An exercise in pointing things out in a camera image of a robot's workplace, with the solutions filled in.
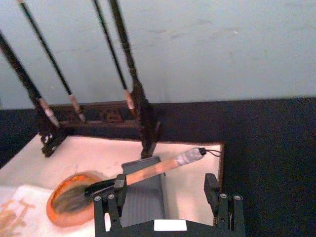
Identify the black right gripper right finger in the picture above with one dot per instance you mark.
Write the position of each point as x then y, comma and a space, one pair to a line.
211, 190

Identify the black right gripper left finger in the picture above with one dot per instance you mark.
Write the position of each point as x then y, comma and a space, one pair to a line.
120, 190

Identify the grey rectangular ink tray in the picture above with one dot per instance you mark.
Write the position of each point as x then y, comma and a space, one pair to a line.
143, 205

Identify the orange round dish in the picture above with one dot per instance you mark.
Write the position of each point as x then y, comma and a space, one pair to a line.
74, 179

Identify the white felt mat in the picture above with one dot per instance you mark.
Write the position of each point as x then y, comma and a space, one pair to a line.
86, 153

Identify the black table cloth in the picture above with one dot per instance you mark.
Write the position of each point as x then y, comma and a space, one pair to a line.
271, 160

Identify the dark wooden brush rack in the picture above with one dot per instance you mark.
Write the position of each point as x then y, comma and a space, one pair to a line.
146, 118

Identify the white paper with orange characters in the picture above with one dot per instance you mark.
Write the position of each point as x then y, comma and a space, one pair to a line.
37, 193

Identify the black hanging calligraphy brush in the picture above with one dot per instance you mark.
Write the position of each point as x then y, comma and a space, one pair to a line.
112, 54
49, 112
50, 55

